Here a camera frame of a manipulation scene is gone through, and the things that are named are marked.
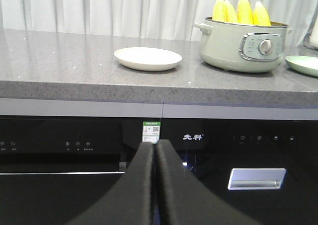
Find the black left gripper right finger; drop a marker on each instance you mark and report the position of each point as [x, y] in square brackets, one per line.
[184, 200]

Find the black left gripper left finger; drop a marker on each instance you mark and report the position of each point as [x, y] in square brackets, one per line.
[130, 200]

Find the yellow corn cob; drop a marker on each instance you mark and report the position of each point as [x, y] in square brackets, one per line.
[260, 15]
[219, 11]
[230, 14]
[244, 12]

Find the green white energy label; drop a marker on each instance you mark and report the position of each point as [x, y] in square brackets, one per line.
[151, 132]

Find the black built-in dishwasher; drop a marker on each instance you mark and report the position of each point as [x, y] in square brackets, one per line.
[59, 157]

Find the black built-in sterilizer cabinet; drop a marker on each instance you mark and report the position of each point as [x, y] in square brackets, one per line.
[219, 165]

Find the cream white plate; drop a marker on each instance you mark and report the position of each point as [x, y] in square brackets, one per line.
[147, 58]

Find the green electric cooking pot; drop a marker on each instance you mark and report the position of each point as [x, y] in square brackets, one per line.
[241, 47]

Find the light green plate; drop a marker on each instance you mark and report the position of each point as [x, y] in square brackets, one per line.
[304, 64]

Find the grey white curtain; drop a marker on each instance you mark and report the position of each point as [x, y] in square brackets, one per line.
[157, 19]

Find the upper silver drawer handle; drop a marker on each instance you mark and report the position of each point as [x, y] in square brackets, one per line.
[256, 178]

